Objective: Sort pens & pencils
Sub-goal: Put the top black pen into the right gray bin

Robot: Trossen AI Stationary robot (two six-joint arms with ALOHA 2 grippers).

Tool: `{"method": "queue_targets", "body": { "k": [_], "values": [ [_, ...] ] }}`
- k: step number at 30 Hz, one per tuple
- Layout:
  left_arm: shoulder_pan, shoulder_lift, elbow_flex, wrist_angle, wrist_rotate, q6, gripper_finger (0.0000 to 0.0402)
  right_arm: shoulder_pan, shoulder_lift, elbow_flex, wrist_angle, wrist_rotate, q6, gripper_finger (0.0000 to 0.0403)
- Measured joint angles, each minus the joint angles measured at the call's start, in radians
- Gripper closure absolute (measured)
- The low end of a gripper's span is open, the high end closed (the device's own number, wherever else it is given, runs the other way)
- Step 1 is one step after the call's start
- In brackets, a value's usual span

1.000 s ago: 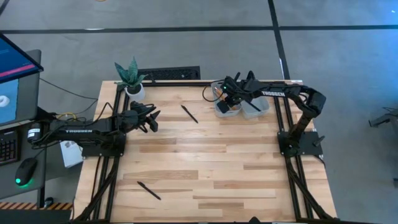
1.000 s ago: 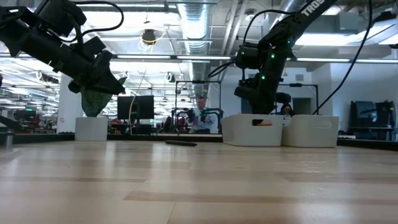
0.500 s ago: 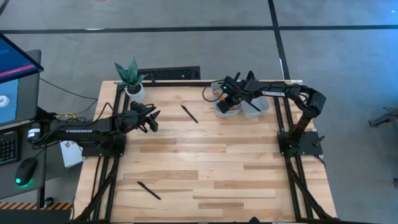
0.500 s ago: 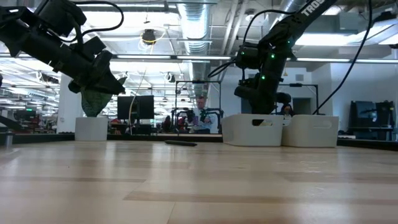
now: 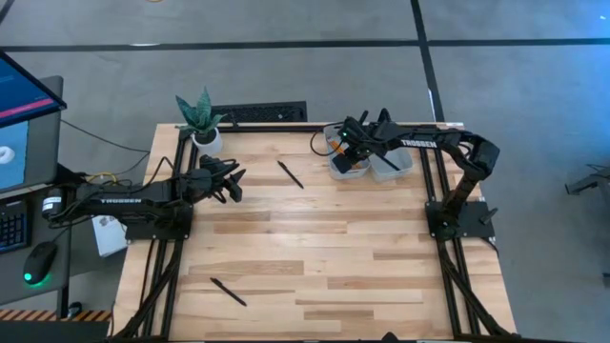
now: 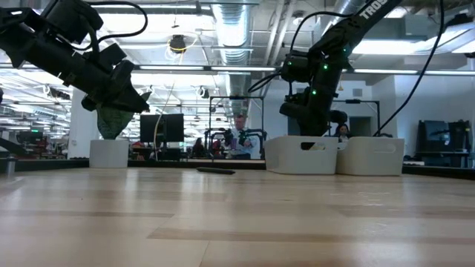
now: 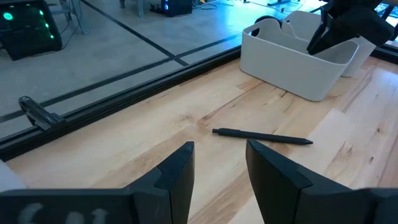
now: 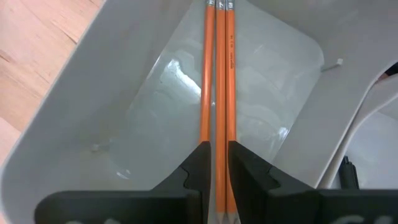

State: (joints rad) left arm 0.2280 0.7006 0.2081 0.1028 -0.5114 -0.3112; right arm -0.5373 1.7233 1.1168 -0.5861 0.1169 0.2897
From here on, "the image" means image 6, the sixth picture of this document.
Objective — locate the overhead light bar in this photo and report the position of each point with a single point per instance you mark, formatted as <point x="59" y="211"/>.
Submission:
<point x="241" y="69"/>

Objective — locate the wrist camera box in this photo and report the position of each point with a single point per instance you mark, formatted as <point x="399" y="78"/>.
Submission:
<point x="297" y="104"/>
<point x="70" y="18"/>

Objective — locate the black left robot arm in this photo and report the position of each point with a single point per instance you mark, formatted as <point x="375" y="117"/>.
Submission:
<point x="15" y="33"/>

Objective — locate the silver ventilation duct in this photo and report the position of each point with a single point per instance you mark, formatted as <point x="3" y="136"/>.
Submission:
<point x="345" y="4"/>
<point x="232" y="29"/>

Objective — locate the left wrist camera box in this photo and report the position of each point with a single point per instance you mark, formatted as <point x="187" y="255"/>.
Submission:
<point x="70" y="18"/>

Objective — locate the black gantry frame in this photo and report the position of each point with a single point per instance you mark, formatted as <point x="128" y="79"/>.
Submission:
<point x="367" y="101"/>
<point x="237" y="97"/>

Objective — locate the grey plastic bin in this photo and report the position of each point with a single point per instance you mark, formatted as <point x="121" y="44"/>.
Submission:
<point x="371" y="163"/>
<point x="285" y="159"/>

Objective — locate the black cabinet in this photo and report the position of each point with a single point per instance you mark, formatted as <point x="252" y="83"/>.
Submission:
<point x="445" y="144"/>

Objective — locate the small grey post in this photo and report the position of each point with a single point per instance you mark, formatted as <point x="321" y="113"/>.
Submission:
<point x="10" y="167"/>

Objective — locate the black aluminium table frame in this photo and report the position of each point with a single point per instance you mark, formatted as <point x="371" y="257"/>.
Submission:
<point x="52" y="165"/>

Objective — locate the black background monitor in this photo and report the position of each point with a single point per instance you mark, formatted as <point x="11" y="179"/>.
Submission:
<point x="148" y="130"/>
<point x="174" y="130"/>

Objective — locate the black pen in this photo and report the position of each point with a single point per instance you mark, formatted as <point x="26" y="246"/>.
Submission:
<point x="215" y="171"/>

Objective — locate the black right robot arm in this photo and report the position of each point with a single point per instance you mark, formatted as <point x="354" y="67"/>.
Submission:
<point x="349" y="33"/>

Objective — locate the black ceiling camera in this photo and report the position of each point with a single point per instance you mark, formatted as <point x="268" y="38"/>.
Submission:
<point x="178" y="43"/>

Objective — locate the person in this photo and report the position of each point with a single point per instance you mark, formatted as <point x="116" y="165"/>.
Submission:
<point x="239" y="124"/>
<point x="198" y="148"/>
<point x="342" y="130"/>

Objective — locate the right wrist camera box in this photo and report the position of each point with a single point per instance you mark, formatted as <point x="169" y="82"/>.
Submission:
<point x="297" y="104"/>

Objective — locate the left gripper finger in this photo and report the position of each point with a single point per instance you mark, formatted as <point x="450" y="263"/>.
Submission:
<point x="124" y="81"/>
<point x="111" y="102"/>

